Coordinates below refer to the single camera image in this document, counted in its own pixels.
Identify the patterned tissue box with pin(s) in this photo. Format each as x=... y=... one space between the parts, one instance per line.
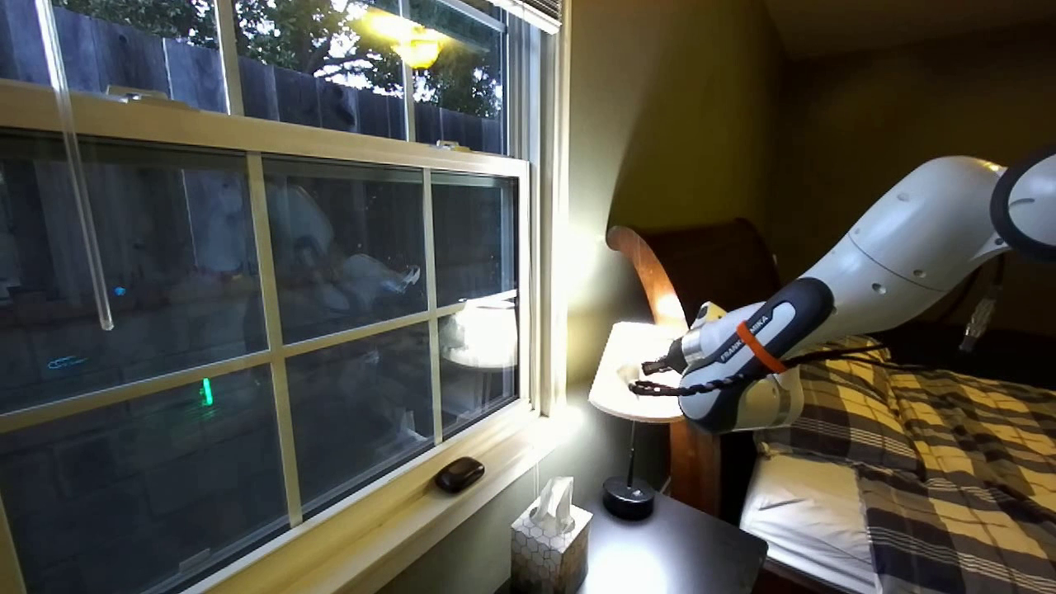
x=547 y=549

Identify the dark wooden fence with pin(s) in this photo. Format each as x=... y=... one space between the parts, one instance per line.
x=309 y=104

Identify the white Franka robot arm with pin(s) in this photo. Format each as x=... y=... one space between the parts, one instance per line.
x=913 y=252

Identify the black side table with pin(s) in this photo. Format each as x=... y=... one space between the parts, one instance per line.
x=681 y=549

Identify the clear blind wand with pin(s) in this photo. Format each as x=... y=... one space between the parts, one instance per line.
x=70 y=167

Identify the brown wooden headboard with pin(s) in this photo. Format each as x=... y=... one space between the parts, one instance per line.
x=727 y=264

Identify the plaid bed blanket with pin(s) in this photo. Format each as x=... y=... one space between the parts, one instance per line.
x=945 y=464

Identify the white framed window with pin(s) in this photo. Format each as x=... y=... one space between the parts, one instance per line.
x=220 y=131

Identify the small black oval object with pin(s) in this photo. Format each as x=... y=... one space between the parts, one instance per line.
x=458 y=472

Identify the table lamp with white shade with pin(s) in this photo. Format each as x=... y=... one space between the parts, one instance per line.
x=628 y=498

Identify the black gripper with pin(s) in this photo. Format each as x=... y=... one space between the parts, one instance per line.
x=676 y=356

